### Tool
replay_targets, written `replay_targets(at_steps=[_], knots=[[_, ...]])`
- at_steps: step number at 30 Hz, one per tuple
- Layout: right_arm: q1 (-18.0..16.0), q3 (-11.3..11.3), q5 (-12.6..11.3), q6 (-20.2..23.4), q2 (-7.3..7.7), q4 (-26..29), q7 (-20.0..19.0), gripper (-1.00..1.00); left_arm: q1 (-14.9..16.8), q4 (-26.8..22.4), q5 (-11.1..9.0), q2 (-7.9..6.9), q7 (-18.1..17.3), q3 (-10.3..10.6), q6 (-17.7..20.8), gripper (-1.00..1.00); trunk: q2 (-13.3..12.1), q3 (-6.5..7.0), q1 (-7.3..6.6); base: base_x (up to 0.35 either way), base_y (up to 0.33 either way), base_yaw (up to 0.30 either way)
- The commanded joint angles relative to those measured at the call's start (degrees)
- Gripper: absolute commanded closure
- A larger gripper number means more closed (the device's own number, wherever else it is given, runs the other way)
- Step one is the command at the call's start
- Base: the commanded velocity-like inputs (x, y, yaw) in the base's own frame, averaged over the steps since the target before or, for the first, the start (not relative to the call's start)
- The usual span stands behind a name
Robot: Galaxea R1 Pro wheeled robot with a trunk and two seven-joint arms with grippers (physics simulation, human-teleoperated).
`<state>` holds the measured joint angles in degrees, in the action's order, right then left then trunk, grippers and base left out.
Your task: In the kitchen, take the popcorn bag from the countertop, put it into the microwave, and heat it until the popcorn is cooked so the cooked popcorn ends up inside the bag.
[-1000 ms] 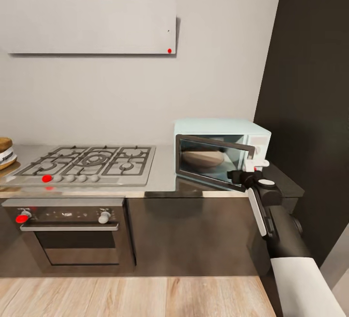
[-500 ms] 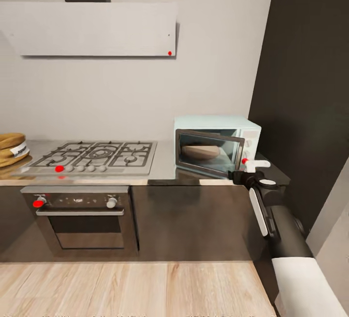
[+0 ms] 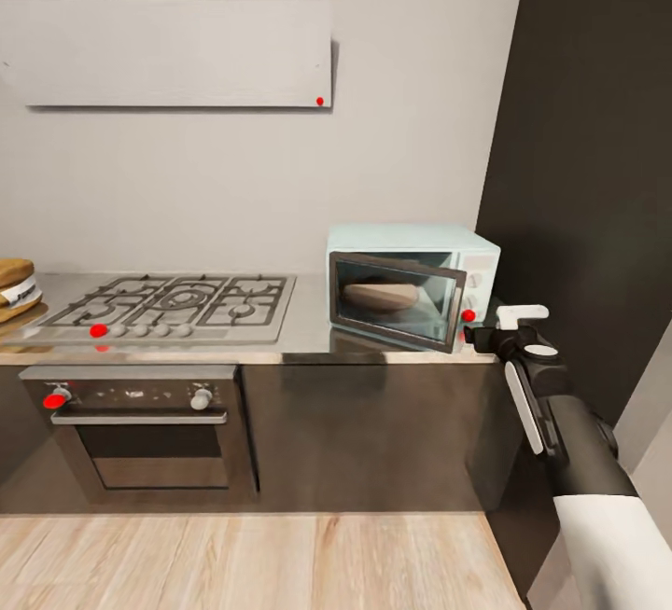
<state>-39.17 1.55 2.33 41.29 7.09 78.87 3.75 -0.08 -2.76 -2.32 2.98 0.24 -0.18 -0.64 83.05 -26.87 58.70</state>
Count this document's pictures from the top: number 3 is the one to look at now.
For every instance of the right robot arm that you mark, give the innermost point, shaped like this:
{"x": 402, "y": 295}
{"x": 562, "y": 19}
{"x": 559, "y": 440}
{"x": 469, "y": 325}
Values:
{"x": 618, "y": 556}

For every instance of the microwave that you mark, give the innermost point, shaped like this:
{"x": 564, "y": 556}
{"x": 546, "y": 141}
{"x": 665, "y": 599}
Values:
{"x": 409, "y": 281}

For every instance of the burner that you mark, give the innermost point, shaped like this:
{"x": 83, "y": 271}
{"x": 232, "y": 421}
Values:
{"x": 168, "y": 308}

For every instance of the range hood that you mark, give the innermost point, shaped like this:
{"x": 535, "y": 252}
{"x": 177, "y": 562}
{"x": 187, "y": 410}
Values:
{"x": 166, "y": 52}

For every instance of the oven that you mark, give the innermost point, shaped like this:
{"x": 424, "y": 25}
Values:
{"x": 150, "y": 434}

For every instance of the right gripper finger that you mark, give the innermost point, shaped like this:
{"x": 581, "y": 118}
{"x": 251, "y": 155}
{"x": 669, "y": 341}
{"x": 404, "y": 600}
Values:
{"x": 469, "y": 332}

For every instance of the popcorn bag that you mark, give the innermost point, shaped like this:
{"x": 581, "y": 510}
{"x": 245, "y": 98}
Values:
{"x": 19, "y": 291}

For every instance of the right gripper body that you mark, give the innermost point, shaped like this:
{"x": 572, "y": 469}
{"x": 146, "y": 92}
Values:
{"x": 490, "y": 340}

